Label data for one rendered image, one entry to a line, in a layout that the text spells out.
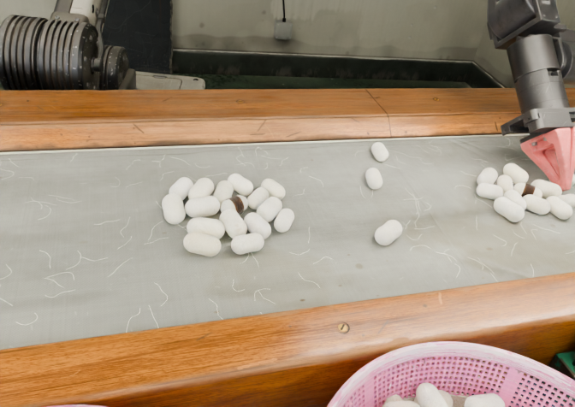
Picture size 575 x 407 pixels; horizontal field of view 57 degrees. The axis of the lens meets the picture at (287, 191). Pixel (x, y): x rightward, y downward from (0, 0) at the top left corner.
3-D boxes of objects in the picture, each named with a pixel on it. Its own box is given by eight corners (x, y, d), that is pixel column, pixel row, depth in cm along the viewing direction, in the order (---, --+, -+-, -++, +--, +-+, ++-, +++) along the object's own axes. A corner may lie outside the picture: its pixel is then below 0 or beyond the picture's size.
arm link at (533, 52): (495, 45, 73) (529, 25, 67) (531, 50, 75) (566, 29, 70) (506, 92, 71) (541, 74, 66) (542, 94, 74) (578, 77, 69)
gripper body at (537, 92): (601, 120, 67) (586, 67, 69) (536, 122, 64) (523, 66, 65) (561, 137, 73) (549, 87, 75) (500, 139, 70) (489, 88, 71)
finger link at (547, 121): (601, 183, 64) (583, 111, 66) (554, 186, 62) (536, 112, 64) (559, 195, 71) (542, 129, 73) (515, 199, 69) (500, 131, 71)
